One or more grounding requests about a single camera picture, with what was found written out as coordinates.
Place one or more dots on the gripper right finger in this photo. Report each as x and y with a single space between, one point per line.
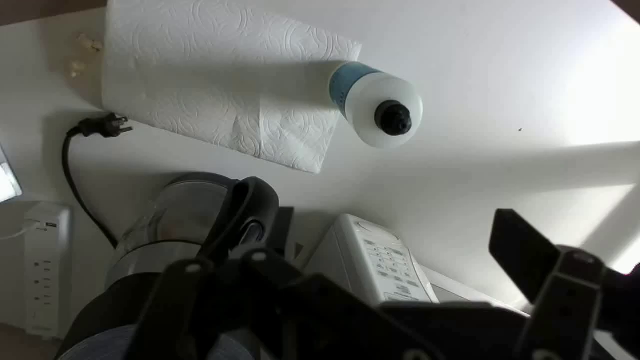
565 300

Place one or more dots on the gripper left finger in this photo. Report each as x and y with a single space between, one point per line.
215 300

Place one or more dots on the white paper towel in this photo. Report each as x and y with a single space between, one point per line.
200 75

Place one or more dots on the white power strip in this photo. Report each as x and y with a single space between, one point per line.
47 270

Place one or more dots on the screen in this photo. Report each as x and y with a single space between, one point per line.
7 180

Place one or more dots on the white microwave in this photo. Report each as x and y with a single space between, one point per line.
360 260

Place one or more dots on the white bottle with blue label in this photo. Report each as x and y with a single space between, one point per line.
370 95

